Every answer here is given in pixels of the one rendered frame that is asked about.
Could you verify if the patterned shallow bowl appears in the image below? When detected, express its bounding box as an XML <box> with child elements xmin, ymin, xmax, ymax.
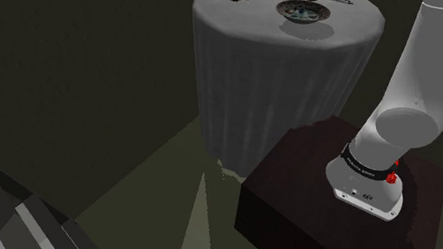
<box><xmin>274</xmin><ymin>0</ymin><xmax>333</xmax><ymax>29</ymax></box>

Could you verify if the round table with grey cloth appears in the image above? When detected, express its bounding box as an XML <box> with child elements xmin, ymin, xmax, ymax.
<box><xmin>181</xmin><ymin>0</ymin><xmax>405</xmax><ymax>185</ymax></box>

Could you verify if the dark red robot stand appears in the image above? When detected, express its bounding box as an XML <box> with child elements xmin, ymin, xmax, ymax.
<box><xmin>221</xmin><ymin>102</ymin><xmax>443</xmax><ymax>249</ymax></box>

